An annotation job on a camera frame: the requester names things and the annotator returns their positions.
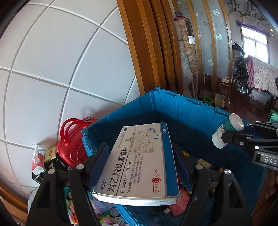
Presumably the teal label pill bottle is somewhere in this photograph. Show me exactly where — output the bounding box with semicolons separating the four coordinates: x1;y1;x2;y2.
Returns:
211;112;245;149

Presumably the black gift box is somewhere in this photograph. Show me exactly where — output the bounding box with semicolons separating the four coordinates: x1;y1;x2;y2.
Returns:
32;157;70;184

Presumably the blue white paracetamol box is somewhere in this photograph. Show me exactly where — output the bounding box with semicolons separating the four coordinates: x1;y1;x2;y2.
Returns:
92;122;179;206

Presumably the red mini suitcase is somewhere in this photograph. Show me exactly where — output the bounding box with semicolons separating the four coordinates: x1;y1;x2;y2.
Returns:
56;117;97;168

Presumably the rolled carpet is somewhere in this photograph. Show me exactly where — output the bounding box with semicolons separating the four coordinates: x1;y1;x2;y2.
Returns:
174;17;198;98

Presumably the blue plastic crate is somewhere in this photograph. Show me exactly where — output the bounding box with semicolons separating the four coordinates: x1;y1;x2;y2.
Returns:
82;88;266;225

